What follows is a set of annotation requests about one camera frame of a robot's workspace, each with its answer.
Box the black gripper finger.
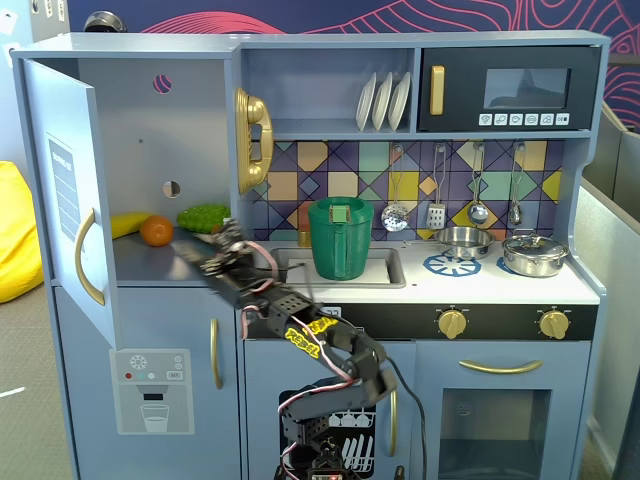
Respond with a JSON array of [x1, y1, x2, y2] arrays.
[[211, 219, 247, 252], [172, 239, 222, 275]]

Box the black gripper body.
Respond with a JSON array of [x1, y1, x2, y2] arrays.
[[199, 249, 282, 310]]

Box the gold fridge door handle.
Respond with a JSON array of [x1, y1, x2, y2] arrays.
[[74, 207, 107, 307]]

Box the blue fridge cabinet door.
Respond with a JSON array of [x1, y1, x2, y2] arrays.
[[22, 58, 121, 351]]

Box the blue freezer door with dispenser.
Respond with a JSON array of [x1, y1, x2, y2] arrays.
[[53, 285, 244, 480]]

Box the blue dishwasher door with print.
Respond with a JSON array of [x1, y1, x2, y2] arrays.
[[243, 339, 417, 480]]

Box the blue oven door with window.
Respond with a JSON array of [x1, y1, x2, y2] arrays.
[[413, 340, 594, 480]]

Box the black microwave door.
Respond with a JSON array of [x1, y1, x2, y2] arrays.
[[417, 45, 602, 132]]

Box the green bumpy toy vegetable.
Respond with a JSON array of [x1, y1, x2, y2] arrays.
[[176, 203, 232, 235]]

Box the toy orange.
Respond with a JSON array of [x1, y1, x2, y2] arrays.
[[139, 214, 175, 248]]

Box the yellow toy banana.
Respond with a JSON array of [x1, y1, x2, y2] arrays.
[[110, 211, 154, 240]]

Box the green plastic pitcher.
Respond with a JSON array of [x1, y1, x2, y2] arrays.
[[307, 196, 375, 281]]

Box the gold toy telephone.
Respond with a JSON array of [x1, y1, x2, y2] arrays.
[[234, 87, 275, 195]]

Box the grey toy sink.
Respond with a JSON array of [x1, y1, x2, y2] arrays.
[[269, 246, 407, 290]]

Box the silver skimmer spoon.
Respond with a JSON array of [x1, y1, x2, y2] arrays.
[[380, 144, 410, 232]]

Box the yellow beanbag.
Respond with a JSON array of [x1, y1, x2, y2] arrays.
[[0, 159, 45, 305]]

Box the white toy plate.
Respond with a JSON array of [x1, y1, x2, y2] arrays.
[[371, 72, 395, 132], [387, 72, 412, 132], [355, 72, 379, 132]]

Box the blue toy kitchen unit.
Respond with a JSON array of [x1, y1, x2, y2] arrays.
[[10, 30, 612, 480]]

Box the silver slotted spatula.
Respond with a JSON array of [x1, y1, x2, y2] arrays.
[[427, 144, 447, 229]]

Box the gold stove knob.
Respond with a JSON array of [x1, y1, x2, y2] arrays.
[[437, 308, 470, 340], [538, 308, 571, 341]]

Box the silver pan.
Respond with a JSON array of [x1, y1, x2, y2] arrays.
[[433, 226, 496, 260]]

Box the silver ladle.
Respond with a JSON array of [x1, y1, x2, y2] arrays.
[[467, 143, 490, 226]]

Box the black round helmet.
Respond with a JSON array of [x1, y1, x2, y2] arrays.
[[83, 10, 126, 34]]

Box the silver hanging spoon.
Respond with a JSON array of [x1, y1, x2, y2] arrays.
[[508, 142, 526, 225]]

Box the silver pot with lid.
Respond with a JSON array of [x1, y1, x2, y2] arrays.
[[501, 229, 570, 278]]

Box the grey office partition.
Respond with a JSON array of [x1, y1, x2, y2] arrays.
[[574, 99, 640, 480]]

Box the pink servo wire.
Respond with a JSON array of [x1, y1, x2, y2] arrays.
[[238, 240, 282, 341]]

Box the gold freezer door handle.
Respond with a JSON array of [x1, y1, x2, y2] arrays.
[[209, 317, 224, 390]]

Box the gold dishwasher door handle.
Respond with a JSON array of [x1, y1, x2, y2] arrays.
[[388, 389, 400, 459]]

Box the black power cable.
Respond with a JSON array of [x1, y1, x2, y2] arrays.
[[382, 352, 429, 480]]

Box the gold microwave handle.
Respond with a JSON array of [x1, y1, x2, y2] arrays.
[[429, 64, 446, 117]]

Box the gold oven door handle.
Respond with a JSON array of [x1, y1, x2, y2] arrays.
[[458, 358, 544, 375]]

